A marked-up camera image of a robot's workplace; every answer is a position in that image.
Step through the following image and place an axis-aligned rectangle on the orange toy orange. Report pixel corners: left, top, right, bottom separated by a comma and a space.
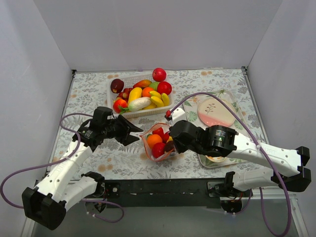
147, 134, 162, 149

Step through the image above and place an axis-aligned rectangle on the red toy apple back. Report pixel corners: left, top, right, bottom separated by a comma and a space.
152, 127, 164, 138

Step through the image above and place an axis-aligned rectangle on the clear zip top bag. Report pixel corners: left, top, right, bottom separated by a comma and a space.
140, 122, 176, 162

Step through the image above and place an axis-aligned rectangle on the red yellow toy mango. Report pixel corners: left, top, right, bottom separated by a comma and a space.
152, 142, 165, 158

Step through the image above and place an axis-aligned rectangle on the red toy pomegranate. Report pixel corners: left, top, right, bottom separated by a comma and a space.
162, 133, 170, 143

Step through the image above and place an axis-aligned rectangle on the dark purple toy plum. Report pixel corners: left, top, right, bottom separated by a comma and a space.
164, 140, 174, 153

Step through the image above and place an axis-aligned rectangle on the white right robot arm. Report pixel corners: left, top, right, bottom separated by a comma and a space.
169, 120, 312, 196

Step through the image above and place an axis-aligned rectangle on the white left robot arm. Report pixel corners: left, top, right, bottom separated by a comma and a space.
22, 107, 142, 230

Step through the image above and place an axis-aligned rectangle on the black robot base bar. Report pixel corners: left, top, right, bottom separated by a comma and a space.
83, 172, 252, 214

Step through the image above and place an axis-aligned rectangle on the red toy apple top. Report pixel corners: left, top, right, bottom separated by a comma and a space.
152, 68, 167, 82

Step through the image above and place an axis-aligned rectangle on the small floral bowl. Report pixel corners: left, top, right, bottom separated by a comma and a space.
206, 156, 226, 163

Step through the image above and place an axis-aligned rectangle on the white toy radish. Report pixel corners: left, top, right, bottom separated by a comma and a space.
119, 97, 151, 115

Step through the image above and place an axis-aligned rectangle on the white plastic fruit basket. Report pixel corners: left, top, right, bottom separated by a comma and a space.
107, 73, 175, 119

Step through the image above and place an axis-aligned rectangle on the pink and cream plate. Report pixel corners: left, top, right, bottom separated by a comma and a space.
197, 98, 235, 127

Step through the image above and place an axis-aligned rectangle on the red toy cherry cluster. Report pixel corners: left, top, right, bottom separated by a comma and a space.
118, 88, 133, 100

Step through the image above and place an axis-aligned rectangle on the yellow toy banana bunch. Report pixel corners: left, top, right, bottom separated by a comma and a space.
144, 90, 170, 110

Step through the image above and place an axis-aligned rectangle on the small orange toy tangerine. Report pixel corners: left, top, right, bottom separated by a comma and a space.
142, 87, 154, 97

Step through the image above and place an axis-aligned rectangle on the dark red toy apple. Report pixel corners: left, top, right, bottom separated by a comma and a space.
110, 79, 124, 94

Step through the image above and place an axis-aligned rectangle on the orange green toy mango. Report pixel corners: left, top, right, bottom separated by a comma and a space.
133, 79, 152, 88

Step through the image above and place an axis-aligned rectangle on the green toy fruit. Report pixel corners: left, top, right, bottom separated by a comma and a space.
149, 81, 159, 91

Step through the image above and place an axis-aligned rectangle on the red toy apple right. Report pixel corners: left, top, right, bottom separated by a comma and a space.
157, 81, 172, 95

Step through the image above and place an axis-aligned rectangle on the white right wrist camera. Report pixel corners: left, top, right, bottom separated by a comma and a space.
171, 108, 187, 125

